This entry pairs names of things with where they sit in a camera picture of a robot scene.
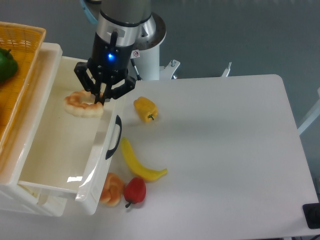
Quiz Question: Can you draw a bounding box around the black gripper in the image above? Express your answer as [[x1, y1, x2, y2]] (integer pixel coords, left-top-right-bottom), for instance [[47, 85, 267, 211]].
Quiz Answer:
[[74, 34, 136, 105]]

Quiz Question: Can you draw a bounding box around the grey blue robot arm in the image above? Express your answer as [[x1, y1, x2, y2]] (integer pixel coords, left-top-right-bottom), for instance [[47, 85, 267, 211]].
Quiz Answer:
[[74, 0, 151, 104]]

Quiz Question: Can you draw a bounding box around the open upper white drawer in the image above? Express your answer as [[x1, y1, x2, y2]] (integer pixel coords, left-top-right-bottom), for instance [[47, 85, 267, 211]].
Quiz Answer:
[[19, 56, 125, 215]]

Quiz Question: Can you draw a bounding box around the white drawer cabinet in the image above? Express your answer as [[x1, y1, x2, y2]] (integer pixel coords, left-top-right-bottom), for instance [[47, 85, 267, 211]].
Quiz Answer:
[[0, 42, 69, 217]]

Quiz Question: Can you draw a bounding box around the yellow bell pepper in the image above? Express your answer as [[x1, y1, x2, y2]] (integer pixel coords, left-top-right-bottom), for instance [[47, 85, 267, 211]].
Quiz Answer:
[[133, 96, 158, 123]]

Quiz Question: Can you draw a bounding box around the orange plastic basket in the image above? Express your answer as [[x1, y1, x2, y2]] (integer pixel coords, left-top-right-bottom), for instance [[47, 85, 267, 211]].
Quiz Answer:
[[0, 21, 46, 149]]

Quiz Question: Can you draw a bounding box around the green bell pepper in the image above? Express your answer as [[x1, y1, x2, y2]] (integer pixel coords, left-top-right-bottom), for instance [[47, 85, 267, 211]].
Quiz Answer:
[[0, 48, 18, 83]]

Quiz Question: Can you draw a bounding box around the yellow banana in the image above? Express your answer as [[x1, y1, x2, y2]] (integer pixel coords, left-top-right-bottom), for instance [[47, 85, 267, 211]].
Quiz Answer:
[[120, 137, 168, 182]]

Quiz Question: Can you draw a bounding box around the orange twisted bread roll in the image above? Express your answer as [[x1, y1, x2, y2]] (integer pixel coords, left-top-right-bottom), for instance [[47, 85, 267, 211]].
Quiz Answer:
[[99, 172, 125, 207]]

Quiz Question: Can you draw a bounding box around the red bell pepper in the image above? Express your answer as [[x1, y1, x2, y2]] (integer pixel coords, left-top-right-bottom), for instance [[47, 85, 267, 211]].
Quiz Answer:
[[123, 177, 147, 208]]

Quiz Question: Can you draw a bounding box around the black device at table edge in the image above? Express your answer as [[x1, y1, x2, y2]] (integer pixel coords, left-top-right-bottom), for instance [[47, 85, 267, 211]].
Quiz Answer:
[[302, 202, 320, 229]]

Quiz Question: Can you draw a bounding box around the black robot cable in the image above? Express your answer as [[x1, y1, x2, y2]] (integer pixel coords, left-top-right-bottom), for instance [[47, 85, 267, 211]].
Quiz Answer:
[[131, 58, 144, 82]]

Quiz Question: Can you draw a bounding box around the black drawer handle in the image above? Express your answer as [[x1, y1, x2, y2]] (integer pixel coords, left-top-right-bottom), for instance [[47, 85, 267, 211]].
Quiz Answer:
[[105, 115, 123, 160]]

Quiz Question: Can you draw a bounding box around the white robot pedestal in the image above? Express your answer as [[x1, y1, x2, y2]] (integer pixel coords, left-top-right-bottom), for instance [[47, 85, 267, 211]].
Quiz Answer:
[[128, 12, 181, 81]]

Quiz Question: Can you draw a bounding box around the white frame at right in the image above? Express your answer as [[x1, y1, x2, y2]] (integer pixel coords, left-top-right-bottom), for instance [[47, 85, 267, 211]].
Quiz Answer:
[[297, 88, 320, 135]]

